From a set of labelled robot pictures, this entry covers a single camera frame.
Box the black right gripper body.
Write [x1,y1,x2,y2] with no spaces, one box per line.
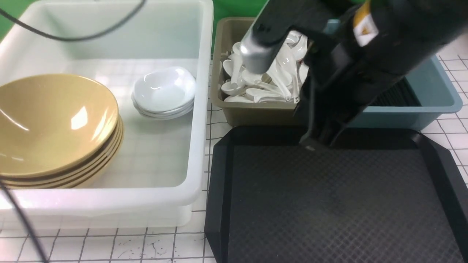
[294,33,370,150]

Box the white sauce dish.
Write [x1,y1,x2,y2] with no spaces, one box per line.
[133,66,197,111]

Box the tan noodle bowl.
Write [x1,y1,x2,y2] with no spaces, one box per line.
[0,74,119,178]

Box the white ceramic soup spoon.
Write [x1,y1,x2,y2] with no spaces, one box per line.
[268,59,292,102]

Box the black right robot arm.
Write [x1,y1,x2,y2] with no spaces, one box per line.
[294,0,467,150]

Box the stacked tan bowl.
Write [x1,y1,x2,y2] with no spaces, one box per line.
[0,128,124,190]
[0,122,123,187]
[1,115,123,185]

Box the top stacked tan bowl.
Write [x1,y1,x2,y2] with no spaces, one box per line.
[1,115,123,185]

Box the black chopsticks bundle in bin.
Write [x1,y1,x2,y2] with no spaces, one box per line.
[370,78,422,107]

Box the blue plastic chopstick bin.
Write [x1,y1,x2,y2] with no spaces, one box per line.
[325,19,463,131]

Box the white spoon left bin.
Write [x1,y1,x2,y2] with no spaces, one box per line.
[229,53,244,89]

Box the black textured serving tray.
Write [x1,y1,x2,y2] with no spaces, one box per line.
[204,126,468,263]

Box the olive brown spoon bin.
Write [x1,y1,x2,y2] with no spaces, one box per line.
[210,17,300,126]

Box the lower stacked white dish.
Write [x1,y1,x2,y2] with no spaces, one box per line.
[133,104,193,120]

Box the stacked white dish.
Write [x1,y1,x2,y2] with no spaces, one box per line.
[133,104,193,120]
[131,95,194,113]

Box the top stacked white dish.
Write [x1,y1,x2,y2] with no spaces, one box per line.
[131,95,194,113]

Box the large translucent white plastic tub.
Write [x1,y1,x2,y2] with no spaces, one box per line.
[1,0,213,229]

